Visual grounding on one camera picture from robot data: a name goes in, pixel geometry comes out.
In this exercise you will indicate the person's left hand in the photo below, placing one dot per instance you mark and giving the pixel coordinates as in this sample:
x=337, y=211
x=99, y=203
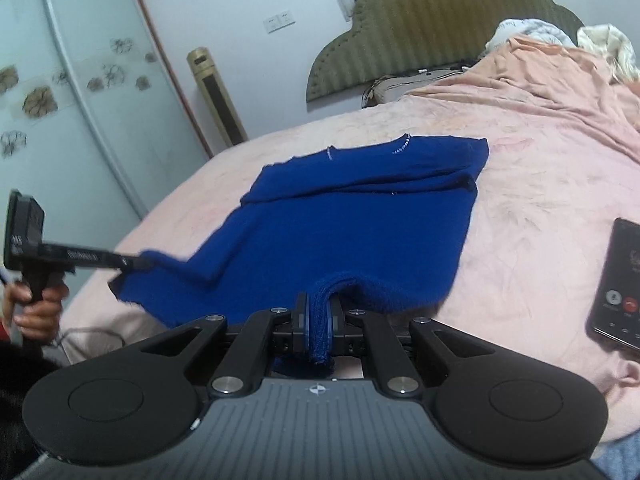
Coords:
x=38, y=321

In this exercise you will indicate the white crumpled cloth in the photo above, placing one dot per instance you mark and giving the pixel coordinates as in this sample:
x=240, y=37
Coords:
x=529, y=27

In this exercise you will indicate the white wall socket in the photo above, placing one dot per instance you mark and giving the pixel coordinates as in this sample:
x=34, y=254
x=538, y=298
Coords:
x=279, y=21

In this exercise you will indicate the olive padded headboard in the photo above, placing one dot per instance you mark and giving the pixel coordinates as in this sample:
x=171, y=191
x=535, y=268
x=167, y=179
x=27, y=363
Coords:
x=390, y=37

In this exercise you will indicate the glass wardrobe door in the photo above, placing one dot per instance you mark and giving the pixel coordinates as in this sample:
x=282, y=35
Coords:
x=91, y=125

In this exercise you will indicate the blue knit sweater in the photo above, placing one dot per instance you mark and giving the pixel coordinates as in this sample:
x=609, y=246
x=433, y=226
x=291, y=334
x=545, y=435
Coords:
x=383, y=225

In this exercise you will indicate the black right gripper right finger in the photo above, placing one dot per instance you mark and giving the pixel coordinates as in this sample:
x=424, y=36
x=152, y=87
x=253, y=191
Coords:
x=489, y=402

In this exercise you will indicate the pink floral bed sheet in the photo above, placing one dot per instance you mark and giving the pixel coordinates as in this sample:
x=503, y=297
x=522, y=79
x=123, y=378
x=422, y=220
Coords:
x=532, y=260

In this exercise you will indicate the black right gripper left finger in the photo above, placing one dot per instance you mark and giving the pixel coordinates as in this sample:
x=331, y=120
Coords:
x=141, y=400

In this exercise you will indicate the cream quilt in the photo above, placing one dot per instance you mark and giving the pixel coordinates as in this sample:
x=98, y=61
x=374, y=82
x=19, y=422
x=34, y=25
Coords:
x=611, y=44

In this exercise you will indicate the black smartphone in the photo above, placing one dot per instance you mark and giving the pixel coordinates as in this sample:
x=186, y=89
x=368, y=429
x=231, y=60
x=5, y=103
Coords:
x=614, y=315

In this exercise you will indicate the orange blanket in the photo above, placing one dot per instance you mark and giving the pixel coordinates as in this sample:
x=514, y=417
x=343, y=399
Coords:
x=532, y=78

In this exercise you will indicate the gold tower fan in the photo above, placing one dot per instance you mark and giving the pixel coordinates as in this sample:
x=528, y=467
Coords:
x=217, y=97

